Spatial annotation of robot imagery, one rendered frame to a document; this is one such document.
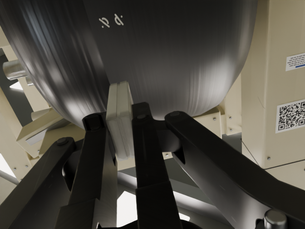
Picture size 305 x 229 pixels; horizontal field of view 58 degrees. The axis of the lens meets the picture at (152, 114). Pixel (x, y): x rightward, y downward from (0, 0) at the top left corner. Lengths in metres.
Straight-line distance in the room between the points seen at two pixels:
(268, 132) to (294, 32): 0.22
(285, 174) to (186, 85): 0.51
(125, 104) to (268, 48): 0.43
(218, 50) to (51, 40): 0.18
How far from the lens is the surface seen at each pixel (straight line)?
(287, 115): 0.67
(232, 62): 0.35
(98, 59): 0.30
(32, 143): 1.11
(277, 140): 0.70
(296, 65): 0.62
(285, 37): 0.58
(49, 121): 1.05
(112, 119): 0.16
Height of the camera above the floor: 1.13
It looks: 32 degrees up
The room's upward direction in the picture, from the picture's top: 167 degrees clockwise
